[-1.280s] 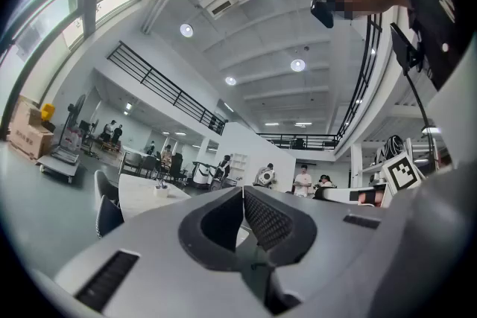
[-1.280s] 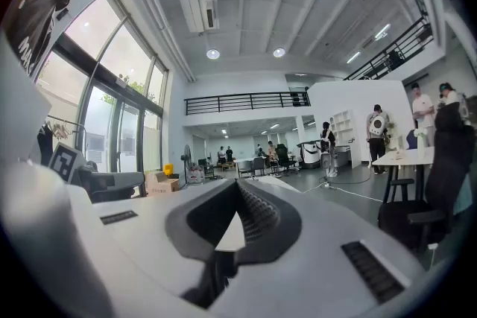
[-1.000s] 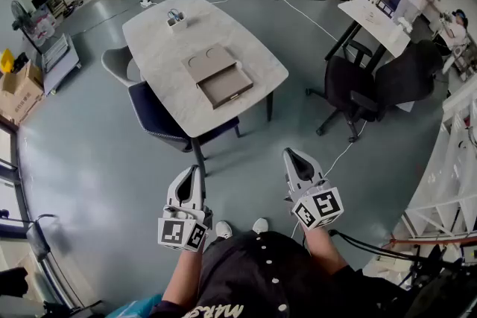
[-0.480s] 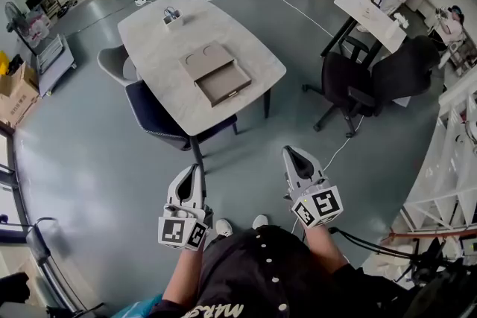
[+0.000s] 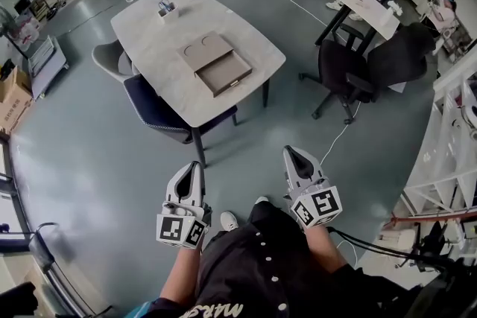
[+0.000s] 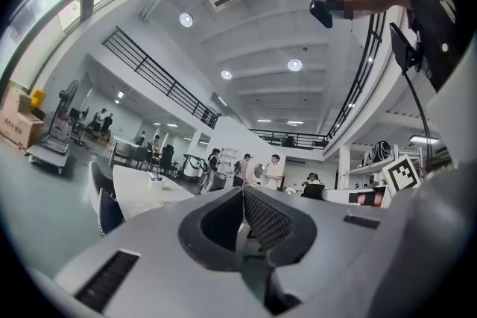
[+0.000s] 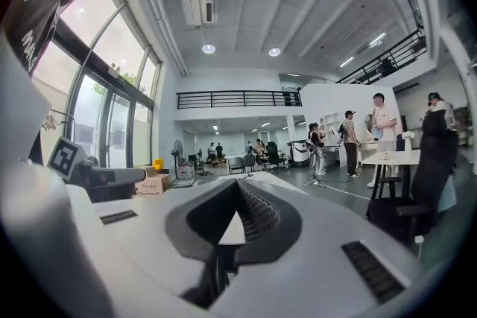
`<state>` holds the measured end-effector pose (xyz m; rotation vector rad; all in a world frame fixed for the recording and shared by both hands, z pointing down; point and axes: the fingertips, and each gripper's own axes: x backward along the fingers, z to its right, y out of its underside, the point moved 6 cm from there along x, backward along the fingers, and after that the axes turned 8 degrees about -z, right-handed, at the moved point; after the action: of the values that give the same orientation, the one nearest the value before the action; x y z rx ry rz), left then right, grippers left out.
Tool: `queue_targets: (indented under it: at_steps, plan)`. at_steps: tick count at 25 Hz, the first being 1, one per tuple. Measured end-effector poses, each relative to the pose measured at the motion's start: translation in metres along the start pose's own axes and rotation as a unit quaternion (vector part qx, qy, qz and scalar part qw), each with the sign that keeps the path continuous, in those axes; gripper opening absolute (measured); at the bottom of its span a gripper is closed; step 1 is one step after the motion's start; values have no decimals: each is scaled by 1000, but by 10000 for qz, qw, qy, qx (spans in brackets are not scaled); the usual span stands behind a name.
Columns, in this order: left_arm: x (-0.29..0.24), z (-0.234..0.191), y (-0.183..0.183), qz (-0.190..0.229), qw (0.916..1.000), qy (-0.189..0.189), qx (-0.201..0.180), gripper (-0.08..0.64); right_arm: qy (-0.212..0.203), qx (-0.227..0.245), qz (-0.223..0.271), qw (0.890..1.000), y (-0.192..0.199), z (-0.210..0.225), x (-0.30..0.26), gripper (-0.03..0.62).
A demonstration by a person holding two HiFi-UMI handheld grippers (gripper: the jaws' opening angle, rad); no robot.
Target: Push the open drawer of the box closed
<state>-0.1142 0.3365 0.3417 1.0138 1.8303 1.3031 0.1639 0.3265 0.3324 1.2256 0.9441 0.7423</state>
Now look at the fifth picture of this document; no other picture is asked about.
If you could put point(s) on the blue scissors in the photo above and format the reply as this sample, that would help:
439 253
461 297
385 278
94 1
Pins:
164 4

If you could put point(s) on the beige drawer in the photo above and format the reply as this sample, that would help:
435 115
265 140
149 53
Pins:
223 76

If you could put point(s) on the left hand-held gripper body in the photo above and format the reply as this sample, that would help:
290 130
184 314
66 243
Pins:
179 229

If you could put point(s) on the person's white shoe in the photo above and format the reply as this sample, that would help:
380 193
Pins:
228 220
262 199

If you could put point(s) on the metal glass railing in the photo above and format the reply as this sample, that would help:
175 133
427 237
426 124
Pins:
48 253

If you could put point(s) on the black mesh office chair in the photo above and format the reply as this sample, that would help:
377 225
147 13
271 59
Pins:
400 56

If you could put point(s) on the cardboard box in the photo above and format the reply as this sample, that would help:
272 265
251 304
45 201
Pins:
13 104

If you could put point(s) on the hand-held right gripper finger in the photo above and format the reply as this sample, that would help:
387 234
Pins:
290 167
317 175

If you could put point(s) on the person's right forearm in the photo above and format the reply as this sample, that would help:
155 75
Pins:
324 249

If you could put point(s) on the person's left forearm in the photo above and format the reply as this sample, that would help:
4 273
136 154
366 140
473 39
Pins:
182 272

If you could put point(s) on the grey marble table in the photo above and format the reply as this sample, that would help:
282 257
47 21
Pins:
156 48

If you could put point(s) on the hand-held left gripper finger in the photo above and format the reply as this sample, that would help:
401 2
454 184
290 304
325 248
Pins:
198 182
172 185

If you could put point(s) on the navy upholstered chair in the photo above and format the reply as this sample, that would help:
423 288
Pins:
156 111

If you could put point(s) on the white side table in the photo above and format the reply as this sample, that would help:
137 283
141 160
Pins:
363 5

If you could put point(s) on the grey shell chair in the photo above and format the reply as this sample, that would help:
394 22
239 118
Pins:
108 59

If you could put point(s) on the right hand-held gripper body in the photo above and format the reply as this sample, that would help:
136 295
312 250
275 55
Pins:
316 206

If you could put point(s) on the person's black shirt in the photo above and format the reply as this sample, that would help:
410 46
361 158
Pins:
261 272

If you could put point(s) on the white shelf rack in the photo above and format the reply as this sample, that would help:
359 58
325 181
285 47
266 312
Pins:
443 145

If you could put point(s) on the beige drawer box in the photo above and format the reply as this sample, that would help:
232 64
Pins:
203 50

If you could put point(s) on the white pen holder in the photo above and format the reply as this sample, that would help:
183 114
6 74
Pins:
167 15

